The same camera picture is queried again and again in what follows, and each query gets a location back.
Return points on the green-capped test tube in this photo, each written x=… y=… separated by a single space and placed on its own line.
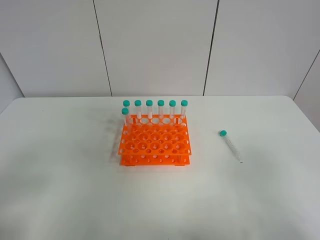
x=224 y=135

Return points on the orange test tube rack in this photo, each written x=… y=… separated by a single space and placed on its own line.
x=157 y=141

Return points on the second row left tube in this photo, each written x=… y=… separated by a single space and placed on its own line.
x=127 y=119

